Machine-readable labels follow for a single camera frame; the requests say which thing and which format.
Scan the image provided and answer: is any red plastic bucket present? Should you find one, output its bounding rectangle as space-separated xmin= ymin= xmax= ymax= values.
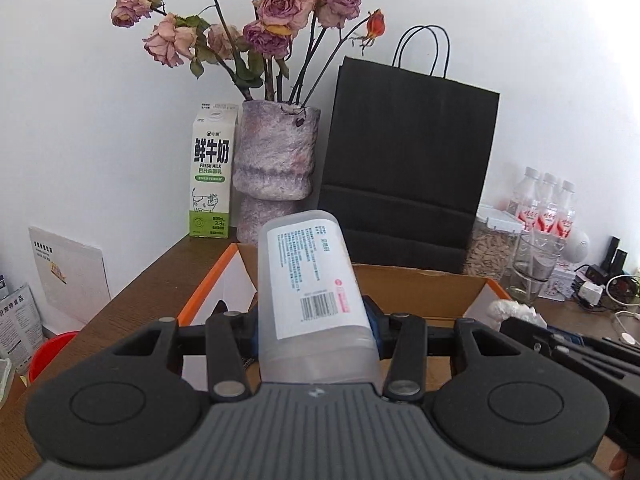
xmin=27 ymin=330 xmax=78 ymax=384

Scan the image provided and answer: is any left red-label water bottle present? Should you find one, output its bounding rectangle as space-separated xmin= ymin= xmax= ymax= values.
xmin=506 ymin=167 xmax=540 ymax=231

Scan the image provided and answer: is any white tissue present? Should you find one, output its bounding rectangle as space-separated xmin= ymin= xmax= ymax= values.
xmin=487 ymin=299 xmax=547 ymax=330

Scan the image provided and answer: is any red-label water bottle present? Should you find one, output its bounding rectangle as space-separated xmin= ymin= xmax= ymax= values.
xmin=534 ymin=172 xmax=556 ymax=234
xmin=552 ymin=180 xmax=575 ymax=238
xmin=506 ymin=167 xmax=540 ymax=231

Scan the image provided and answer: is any middle red-label water bottle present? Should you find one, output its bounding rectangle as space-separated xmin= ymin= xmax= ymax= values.
xmin=534 ymin=172 xmax=556 ymax=234

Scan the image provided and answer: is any dried rose bouquet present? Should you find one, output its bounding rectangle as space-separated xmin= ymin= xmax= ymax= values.
xmin=110 ymin=0 xmax=386 ymax=106

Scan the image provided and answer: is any black paper shopping bag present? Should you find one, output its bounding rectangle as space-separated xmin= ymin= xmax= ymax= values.
xmin=318 ymin=25 xmax=500 ymax=273

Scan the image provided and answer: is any white power adapter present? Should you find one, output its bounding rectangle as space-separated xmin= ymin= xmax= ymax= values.
xmin=577 ymin=281 xmax=603 ymax=307

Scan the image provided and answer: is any orange cardboard box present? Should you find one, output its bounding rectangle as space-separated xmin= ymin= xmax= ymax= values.
xmin=178 ymin=243 xmax=508 ymax=391

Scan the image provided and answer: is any right red-label water bottle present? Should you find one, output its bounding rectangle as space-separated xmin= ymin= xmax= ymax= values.
xmin=552 ymin=180 xmax=575 ymax=238

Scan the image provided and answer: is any green white milk carton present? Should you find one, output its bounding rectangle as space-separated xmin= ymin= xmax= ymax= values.
xmin=189 ymin=103 xmax=239 ymax=240

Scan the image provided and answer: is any purple textured vase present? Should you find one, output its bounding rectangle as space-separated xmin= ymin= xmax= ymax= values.
xmin=232 ymin=100 xmax=321 ymax=245

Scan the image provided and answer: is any white round speaker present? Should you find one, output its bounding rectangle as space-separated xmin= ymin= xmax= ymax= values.
xmin=562 ymin=228 xmax=590 ymax=263

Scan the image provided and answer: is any clear jar of seeds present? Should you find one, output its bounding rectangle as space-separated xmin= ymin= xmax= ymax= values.
xmin=463 ymin=205 xmax=524 ymax=281

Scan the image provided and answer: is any white envelope against wall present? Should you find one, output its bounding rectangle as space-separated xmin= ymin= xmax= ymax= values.
xmin=28 ymin=226 xmax=111 ymax=325

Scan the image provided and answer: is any empty drinking glass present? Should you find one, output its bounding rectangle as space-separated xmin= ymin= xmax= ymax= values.
xmin=506 ymin=230 xmax=563 ymax=306

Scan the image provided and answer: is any translucent plastic wipes container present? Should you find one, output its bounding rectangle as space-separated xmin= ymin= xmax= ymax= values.
xmin=257 ymin=210 xmax=382 ymax=389

